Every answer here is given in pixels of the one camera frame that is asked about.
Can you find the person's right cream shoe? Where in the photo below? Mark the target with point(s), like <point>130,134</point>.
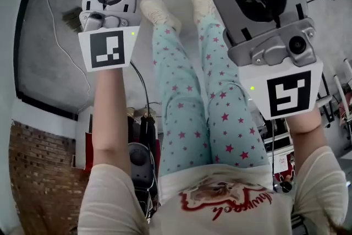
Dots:
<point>202,2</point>

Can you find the cream printed t-shirt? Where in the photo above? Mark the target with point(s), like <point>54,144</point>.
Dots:
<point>220,212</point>

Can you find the person's cream shoe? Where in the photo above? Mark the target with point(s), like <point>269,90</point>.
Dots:
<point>202,2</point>
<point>158,12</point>

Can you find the person's left forearm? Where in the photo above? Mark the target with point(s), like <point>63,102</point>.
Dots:
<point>110,118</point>

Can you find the person's right forearm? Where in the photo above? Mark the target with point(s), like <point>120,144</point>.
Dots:
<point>305,123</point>

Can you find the light blue star-print trousers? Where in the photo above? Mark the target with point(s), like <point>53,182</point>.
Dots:
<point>192,107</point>

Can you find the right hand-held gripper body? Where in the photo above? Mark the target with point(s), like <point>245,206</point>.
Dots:
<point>288,96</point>

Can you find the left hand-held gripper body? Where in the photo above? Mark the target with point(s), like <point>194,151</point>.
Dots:
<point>107,49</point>

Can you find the person's left cream shoe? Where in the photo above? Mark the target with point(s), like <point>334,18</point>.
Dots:
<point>158,12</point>

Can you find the red board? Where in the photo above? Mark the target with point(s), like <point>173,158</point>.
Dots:
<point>88,151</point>

